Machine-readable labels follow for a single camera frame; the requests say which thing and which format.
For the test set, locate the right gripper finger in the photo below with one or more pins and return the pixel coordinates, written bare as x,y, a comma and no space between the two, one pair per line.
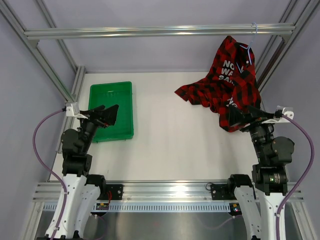
237,117
258,113

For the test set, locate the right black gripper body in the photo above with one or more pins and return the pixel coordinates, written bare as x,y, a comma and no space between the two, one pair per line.
250,119

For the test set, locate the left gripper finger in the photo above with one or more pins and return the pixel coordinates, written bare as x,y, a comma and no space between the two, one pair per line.
109,115
97,110

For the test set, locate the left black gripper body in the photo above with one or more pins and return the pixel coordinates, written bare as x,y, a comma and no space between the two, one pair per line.
96,122

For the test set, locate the red black plaid shirt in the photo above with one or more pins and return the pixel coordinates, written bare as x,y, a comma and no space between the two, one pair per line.
230,82

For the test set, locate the light blue wire hanger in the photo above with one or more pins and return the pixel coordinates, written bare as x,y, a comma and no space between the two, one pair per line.
249,47

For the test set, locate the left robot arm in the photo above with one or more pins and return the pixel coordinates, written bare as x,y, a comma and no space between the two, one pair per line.
80,189

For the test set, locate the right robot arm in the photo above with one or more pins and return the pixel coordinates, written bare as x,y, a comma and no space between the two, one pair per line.
273,154

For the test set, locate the green plastic tray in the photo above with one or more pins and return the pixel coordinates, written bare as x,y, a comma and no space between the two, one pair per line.
117,99

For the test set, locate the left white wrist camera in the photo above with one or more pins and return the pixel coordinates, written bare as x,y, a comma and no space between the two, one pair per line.
72,111

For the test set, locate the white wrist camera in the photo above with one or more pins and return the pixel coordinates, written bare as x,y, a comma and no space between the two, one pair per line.
281,115
72,111

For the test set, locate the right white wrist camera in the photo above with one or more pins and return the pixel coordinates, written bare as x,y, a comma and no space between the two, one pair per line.
281,115

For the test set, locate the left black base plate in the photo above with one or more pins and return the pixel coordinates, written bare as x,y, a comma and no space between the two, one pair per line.
112,191

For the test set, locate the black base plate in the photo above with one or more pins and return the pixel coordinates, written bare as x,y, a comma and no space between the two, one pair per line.
220,191
112,191

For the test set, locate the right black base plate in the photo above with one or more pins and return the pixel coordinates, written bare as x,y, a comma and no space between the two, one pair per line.
220,191

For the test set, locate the aluminium frame crossbar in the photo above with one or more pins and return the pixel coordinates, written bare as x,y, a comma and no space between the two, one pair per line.
161,31

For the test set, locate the white slotted cable duct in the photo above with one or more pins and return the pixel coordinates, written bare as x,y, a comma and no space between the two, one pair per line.
163,207

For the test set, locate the front aluminium rail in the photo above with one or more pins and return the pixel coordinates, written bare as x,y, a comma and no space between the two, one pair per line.
177,191

